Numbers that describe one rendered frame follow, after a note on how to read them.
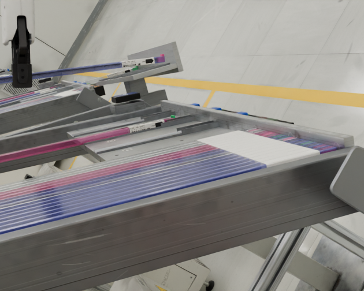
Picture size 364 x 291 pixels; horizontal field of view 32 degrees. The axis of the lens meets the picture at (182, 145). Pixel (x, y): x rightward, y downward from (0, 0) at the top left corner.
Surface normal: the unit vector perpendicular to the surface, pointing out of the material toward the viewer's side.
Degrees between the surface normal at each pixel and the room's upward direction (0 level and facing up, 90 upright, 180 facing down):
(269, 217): 90
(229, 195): 90
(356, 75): 0
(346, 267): 0
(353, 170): 90
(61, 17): 90
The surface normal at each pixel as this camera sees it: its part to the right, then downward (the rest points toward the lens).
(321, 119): -0.81, -0.49
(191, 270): 0.31, 0.12
